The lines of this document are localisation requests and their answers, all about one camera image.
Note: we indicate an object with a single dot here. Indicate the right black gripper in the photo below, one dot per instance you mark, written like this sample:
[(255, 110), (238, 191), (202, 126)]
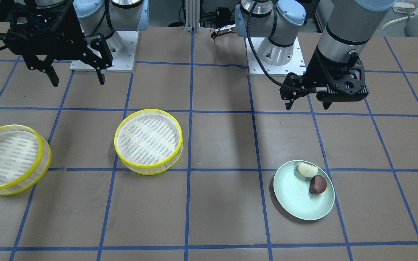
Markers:
[(72, 42)]

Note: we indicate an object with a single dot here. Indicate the side yellow steamer basket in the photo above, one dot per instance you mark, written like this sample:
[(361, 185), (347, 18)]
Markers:
[(25, 157)]

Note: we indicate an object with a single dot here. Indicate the dark red bun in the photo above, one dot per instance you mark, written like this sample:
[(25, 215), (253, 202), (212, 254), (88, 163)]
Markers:
[(317, 185)]

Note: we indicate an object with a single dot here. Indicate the light green plate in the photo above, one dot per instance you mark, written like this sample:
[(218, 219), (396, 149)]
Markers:
[(292, 192)]

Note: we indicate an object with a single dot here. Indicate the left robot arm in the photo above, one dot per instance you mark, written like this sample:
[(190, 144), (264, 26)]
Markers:
[(350, 26)]

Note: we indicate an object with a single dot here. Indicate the aluminium frame post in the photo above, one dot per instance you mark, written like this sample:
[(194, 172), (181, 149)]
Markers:
[(192, 15)]

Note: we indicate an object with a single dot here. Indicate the center yellow steamer basket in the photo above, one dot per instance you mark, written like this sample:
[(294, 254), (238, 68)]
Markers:
[(149, 141)]

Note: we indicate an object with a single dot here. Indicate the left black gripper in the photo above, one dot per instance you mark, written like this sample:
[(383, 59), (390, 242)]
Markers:
[(318, 69)]

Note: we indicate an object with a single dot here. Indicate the white bun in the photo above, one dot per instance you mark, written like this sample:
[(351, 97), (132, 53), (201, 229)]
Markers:
[(307, 170)]

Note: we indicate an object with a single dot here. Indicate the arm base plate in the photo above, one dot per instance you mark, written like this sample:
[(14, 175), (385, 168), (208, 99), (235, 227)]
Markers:
[(123, 45), (279, 61)]

